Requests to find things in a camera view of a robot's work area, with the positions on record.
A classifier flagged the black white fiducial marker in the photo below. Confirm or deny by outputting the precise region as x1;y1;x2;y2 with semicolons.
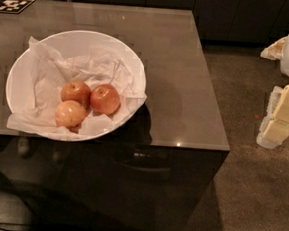
0;0;35;14

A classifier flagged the dark glossy table cabinet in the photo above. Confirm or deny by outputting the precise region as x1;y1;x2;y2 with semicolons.
0;1;229;231

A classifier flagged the pale red apple front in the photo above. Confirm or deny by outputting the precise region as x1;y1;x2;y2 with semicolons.
54;100;87;127

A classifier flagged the white crumpled paper liner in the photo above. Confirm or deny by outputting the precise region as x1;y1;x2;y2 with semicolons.
6;34;152;143

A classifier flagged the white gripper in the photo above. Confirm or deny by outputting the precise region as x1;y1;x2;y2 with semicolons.
256;34;289;149

